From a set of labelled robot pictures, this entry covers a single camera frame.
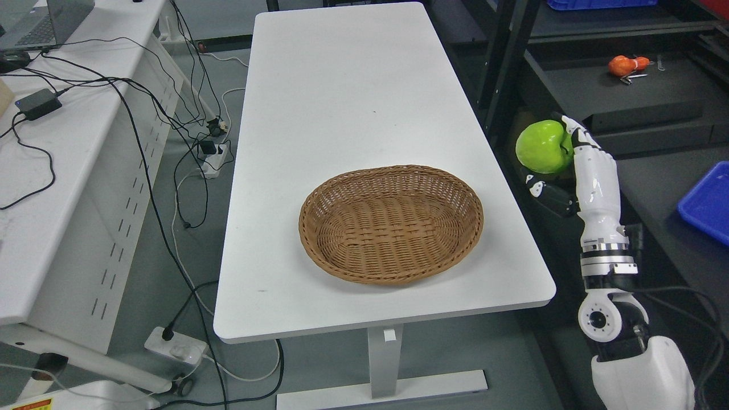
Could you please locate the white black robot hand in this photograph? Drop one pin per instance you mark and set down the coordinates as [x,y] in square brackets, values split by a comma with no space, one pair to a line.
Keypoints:
[597,198]

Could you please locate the green apple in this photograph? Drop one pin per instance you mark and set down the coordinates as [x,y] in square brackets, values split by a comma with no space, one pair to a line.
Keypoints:
[545,147]

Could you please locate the white robot base unit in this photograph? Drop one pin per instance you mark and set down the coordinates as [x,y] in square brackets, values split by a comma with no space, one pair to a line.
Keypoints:
[95,395]

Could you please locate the black metal shelf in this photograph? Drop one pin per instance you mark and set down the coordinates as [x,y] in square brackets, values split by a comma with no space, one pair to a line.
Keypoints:
[665,125]

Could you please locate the orange toy on shelf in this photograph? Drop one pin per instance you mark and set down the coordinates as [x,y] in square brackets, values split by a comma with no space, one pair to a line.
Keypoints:
[622,66]

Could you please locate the blue plastic bin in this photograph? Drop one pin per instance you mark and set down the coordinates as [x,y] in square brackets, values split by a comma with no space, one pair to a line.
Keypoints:
[705,206]

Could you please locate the brown wicker basket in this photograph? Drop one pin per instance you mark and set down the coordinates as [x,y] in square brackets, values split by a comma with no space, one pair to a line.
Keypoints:
[390,225]

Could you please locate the white standing desk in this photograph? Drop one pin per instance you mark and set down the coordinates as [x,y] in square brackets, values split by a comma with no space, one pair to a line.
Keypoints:
[332,90]

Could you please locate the white rear power strip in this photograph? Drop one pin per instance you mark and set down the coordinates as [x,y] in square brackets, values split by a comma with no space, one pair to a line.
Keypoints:
[214,157]

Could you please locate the white floor power strip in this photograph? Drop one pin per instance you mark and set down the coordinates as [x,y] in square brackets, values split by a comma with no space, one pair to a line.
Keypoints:
[179,347]

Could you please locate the white side desk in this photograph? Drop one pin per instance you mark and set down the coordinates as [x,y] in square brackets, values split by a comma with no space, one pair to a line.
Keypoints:
[76,185]

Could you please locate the black power adapter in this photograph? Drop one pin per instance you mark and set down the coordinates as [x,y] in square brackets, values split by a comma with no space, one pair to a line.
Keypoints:
[38,104]

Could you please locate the grey laptop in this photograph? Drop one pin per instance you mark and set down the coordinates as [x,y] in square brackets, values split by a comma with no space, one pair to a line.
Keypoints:
[47,26]

